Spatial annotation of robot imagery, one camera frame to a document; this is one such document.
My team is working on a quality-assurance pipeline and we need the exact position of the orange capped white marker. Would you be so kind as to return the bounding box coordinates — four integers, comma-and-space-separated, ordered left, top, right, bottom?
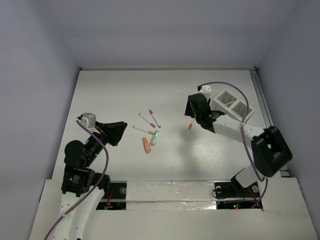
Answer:
188, 118, 195, 130

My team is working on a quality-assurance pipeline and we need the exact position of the peach capped white marker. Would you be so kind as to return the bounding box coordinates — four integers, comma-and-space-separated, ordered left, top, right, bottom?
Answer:
132, 125, 155, 135

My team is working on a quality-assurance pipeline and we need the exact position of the purple capped white marker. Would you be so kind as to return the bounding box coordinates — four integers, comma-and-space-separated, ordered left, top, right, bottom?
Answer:
138, 112, 156, 128

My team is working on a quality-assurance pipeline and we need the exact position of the orange highlighter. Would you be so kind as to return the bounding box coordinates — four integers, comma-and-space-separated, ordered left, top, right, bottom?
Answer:
142, 137, 152, 154

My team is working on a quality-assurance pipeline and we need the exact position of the magenta capped white marker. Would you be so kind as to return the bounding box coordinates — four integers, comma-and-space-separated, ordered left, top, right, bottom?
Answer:
149, 109, 162, 129

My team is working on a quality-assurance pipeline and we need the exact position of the green translucent highlighter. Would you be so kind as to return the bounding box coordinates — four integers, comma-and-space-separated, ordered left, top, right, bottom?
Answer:
149, 130, 159, 147

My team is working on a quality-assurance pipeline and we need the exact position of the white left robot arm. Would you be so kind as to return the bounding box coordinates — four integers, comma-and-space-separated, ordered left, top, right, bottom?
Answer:
44, 115, 128, 240

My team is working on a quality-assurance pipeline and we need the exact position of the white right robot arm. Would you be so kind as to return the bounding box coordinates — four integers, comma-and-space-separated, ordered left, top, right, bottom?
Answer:
184, 93, 293, 200

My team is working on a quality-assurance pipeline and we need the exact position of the white slotted organizer box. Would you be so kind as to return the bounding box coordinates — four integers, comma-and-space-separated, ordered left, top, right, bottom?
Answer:
210, 89, 255, 123

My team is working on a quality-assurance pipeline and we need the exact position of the white front platform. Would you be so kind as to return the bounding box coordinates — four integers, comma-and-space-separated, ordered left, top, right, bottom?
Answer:
30, 177, 317, 240

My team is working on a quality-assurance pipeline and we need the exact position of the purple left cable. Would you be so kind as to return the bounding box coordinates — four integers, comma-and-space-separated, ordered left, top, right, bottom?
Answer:
43, 119, 111, 240

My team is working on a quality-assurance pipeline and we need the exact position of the purple cable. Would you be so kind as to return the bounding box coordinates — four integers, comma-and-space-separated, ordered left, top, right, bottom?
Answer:
199, 81, 269, 210
43, 119, 111, 240

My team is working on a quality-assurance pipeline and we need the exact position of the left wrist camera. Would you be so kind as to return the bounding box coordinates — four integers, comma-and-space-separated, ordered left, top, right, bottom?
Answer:
75, 112, 98, 133

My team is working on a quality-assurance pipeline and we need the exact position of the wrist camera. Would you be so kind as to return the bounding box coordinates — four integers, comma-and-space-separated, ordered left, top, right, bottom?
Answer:
197, 84, 212, 96
75, 112, 98, 133

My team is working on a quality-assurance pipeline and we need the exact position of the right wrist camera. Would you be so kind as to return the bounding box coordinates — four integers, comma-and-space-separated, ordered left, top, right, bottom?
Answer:
197, 84, 212, 96

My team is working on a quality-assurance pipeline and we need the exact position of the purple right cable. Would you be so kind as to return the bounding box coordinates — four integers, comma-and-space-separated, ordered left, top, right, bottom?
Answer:
199, 81, 269, 210

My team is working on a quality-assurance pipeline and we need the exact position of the aluminium rail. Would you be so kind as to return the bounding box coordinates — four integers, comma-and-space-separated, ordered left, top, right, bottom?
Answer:
250, 69, 292, 178

